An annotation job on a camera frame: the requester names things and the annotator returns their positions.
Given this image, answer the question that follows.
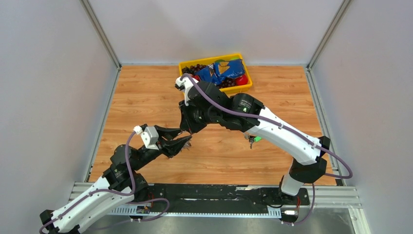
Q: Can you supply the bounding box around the green tagged key bunch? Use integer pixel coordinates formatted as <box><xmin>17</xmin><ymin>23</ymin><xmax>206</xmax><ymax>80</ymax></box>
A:
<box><xmin>244</xmin><ymin>134</ymin><xmax>262</xmax><ymax>149</ymax></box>

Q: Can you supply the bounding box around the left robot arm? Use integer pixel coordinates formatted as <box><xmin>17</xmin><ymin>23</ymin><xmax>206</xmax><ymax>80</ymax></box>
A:
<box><xmin>39</xmin><ymin>124</ymin><xmax>192</xmax><ymax>234</ymax></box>

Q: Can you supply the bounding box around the dark grape bunch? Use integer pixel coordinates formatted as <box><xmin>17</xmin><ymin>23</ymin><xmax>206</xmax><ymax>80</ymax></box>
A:
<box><xmin>181</xmin><ymin>64</ymin><xmax>206</xmax><ymax>75</ymax></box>

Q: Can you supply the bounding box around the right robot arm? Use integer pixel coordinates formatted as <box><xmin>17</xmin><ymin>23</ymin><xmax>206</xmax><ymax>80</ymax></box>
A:
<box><xmin>175</xmin><ymin>77</ymin><xmax>330</xmax><ymax>204</ymax></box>

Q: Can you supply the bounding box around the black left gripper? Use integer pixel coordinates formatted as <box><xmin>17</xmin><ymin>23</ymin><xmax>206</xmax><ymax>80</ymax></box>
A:
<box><xmin>132</xmin><ymin>124</ymin><xmax>193</xmax><ymax>170</ymax></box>

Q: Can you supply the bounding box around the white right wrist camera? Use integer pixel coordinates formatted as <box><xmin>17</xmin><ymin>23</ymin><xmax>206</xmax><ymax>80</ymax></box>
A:
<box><xmin>175</xmin><ymin>74</ymin><xmax>193</xmax><ymax>106</ymax></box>

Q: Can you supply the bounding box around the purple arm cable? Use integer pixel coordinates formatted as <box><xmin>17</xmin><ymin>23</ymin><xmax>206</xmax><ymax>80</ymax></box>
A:
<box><xmin>38</xmin><ymin>131</ymin><xmax>170</xmax><ymax>234</ymax></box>
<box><xmin>180</xmin><ymin>73</ymin><xmax>353</xmax><ymax>226</ymax></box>

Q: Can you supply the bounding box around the blue snack bag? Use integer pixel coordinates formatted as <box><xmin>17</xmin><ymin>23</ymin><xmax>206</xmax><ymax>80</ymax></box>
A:
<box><xmin>196</xmin><ymin>58</ymin><xmax>246</xmax><ymax>85</ymax></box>

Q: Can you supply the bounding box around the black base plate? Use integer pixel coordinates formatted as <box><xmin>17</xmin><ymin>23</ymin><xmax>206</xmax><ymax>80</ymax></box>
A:
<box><xmin>134</xmin><ymin>183</ymin><xmax>310</xmax><ymax>214</ymax></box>

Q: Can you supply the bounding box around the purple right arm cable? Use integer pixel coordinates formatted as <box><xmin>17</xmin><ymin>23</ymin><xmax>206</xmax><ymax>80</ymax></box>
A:
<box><xmin>180</xmin><ymin>73</ymin><xmax>353</xmax><ymax>226</ymax></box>

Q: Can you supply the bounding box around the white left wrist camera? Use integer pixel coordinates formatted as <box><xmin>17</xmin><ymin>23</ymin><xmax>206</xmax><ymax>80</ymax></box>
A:
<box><xmin>133</xmin><ymin>126</ymin><xmax>159</xmax><ymax>150</ymax></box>

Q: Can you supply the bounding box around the large metal keyring with keys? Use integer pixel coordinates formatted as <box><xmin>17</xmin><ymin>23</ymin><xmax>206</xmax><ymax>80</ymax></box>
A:
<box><xmin>182</xmin><ymin>141</ymin><xmax>192</xmax><ymax>150</ymax></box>

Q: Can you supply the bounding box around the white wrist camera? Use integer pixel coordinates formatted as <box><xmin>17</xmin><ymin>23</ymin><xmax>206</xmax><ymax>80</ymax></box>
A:
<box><xmin>133</xmin><ymin>126</ymin><xmax>159</xmax><ymax>150</ymax></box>
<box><xmin>175</xmin><ymin>74</ymin><xmax>193</xmax><ymax>106</ymax></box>

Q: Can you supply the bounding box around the red tomato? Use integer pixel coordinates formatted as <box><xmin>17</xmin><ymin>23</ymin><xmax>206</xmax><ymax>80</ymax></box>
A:
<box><xmin>235</xmin><ymin>74</ymin><xmax>248</xmax><ymax>86</ymax></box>

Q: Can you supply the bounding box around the yellow plastic bin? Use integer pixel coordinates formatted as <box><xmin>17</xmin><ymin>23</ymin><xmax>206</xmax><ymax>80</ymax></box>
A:
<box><xmin>178</xmin><ymin>54</ymin><xmax>253</xmax><ymax>94</ymax></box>

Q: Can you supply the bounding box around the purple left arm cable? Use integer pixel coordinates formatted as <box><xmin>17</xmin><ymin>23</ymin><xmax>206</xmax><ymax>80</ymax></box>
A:
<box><xmin>38</xmin><ymin>131</ymin><xmax>170</xmax><ymax>234</ymax></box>

